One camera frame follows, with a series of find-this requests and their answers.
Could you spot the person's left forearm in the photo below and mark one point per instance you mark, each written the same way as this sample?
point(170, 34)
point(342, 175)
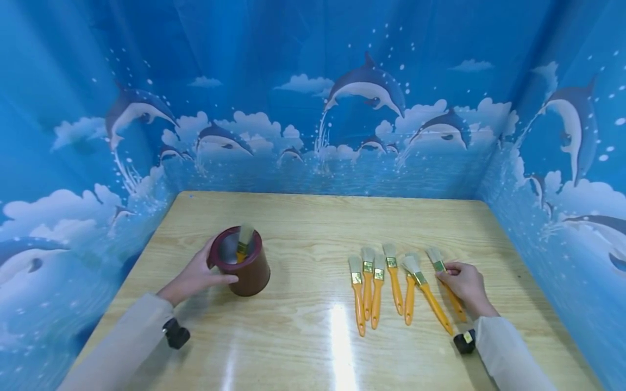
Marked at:
point(120, 347)

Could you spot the person's left hand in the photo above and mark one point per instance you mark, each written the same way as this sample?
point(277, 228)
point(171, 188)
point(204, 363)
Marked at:
point(188, 279)

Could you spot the person's right fingers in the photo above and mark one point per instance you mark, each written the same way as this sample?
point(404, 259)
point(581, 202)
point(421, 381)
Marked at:
point(447, 277)

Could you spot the person's right forearm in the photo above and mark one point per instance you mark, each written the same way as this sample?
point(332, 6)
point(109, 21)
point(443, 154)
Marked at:
point(508, 355)

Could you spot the person's right hand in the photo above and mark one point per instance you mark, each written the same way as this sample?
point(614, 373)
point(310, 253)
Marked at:
point(469, 288)

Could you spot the maroon round cup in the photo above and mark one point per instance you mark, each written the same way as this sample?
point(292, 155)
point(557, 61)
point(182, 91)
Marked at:
point(252, 274)

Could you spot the black wrist band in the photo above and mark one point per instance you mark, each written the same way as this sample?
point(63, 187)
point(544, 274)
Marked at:
point(176, 333)
point(464, 342)

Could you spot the row of yellow paintbrushes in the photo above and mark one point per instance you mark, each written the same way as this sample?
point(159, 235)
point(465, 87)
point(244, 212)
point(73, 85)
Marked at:
point(359, 304)

